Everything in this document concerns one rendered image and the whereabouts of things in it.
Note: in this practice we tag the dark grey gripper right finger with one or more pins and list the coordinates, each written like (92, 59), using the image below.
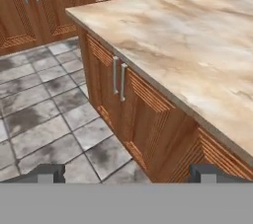
(201, 172)

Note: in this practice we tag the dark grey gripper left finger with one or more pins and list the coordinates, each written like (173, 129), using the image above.
(49, 172)

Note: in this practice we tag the wooden island cupboard door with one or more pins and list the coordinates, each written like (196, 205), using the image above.
(99, 83)
(145, 126)

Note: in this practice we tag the wooden cupboard run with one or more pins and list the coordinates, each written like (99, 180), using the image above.
(49, 7)

